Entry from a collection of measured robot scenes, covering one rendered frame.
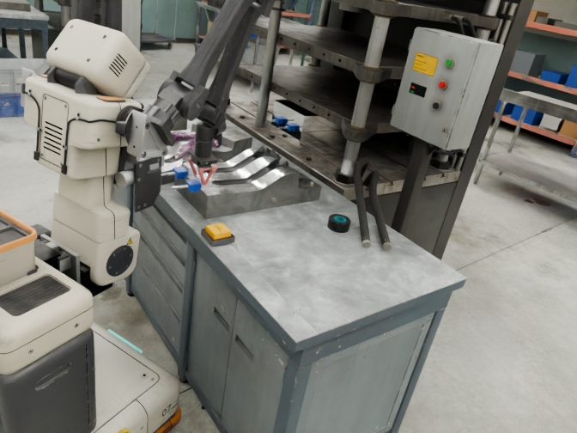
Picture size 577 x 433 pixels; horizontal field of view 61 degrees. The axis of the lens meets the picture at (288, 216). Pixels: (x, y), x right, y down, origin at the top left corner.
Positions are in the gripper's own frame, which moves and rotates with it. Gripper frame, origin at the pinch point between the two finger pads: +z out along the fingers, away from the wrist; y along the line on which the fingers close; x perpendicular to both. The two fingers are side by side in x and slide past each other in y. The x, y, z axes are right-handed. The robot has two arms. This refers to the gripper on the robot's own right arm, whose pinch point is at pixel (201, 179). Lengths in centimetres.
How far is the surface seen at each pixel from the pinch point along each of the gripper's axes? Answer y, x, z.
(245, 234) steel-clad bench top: -22.1, -5.8, 10.8
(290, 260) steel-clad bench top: -40.6, -11.2, 10.7
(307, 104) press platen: 46, -80, -10
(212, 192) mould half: -6.4, -1.2, 1.9
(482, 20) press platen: 5, -138, -60
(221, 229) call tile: -22.1, 3.2, 7.0
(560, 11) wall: 238, -661, -63
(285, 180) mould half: -8.5, -29.9, 0.5
